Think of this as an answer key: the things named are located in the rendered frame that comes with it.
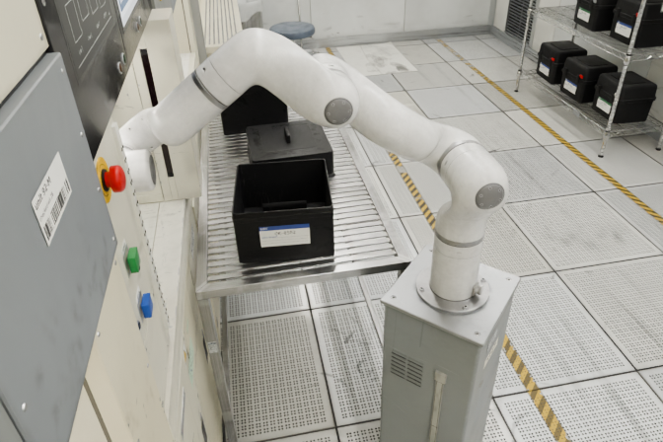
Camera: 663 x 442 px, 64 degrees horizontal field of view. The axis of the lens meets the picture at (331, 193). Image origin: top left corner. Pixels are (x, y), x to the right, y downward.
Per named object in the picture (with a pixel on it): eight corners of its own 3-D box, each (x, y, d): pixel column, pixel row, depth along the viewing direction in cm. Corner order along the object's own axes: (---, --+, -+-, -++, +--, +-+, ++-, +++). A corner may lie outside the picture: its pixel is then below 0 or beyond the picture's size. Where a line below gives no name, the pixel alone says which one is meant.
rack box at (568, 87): (554, 90, 404) (561, 55, 390) (588, 86, 408) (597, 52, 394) (577, 105, 379) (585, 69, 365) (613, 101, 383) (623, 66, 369)
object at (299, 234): (238, 264, 152) (230, 214, 142) (243, 209, 175) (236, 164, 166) (335, 257, 154) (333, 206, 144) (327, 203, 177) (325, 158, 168)
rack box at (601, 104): (586, 108, 375) (595, 71, 361) (623, 104, 378) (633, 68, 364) (611, 125, 349) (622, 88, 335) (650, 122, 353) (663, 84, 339)
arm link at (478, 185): (473, 215, 137) (484, 131, 124) (505, 260, 122) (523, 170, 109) (427, 221, 135) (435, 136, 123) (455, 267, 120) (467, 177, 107)
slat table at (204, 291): (400, 424, 192) (411, 260, 151) (231, 456, 183) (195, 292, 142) (331, 219, 300) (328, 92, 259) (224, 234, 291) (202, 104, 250)
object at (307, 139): (335, 176, 191) (335, 143, 184) (254, 186, 187) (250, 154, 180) (320, 140, 216) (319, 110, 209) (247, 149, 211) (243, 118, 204)
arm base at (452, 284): (499, 280, 143) (510, 225, 133) (473, 325, 130) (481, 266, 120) (434, 257, 152) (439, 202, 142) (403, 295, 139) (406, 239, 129)
